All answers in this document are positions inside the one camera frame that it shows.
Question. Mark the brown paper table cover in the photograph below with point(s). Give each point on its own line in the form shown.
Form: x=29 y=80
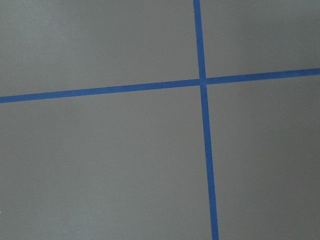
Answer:
x=159 y=119

